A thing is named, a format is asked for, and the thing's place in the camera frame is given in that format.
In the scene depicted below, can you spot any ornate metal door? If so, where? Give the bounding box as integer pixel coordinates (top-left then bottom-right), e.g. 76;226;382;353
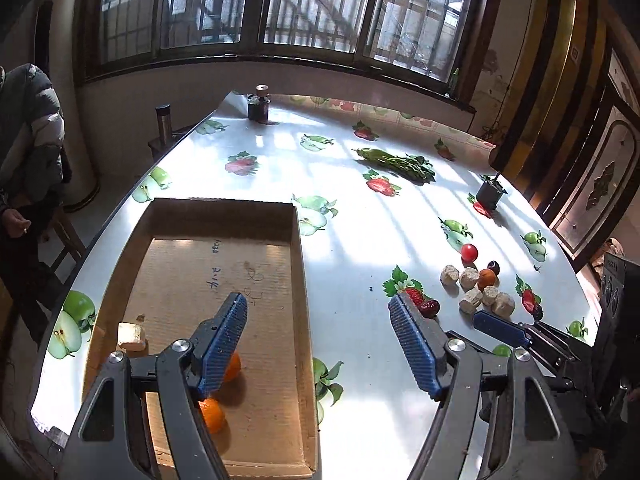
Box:
492;0;640;273

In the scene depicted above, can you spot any barred window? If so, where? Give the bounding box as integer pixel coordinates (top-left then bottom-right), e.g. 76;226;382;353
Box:
82;0;493;103

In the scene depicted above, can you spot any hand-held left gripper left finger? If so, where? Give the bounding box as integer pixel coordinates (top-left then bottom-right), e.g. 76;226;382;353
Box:
62;291;249;480

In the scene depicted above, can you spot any wooden stool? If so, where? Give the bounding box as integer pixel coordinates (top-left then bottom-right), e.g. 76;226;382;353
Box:
37;205;87;271

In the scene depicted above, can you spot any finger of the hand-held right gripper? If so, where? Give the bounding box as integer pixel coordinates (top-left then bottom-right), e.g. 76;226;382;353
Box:
472;309;583;367

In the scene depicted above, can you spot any fruit printed tablecloth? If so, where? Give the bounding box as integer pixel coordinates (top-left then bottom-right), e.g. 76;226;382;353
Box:
30;91;601;480

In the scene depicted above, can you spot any dark thermos bottle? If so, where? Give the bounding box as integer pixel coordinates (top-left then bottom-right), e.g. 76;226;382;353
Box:
155;104;173;145

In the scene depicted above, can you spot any shallow cardboard box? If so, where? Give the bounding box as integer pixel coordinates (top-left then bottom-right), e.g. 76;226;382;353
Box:
81;197;322;479

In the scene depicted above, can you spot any green vegetable bundle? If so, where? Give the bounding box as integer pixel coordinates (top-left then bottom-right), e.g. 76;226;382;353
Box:
352;148;437;184

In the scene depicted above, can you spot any small black holder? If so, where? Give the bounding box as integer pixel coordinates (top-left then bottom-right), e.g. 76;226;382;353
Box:
475;172;507;210

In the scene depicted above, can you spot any dark jar with lid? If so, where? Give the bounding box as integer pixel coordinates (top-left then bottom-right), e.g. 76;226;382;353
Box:
247;84;272;122

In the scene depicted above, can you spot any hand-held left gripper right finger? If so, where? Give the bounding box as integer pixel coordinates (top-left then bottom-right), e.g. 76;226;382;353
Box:
387;293;576;480

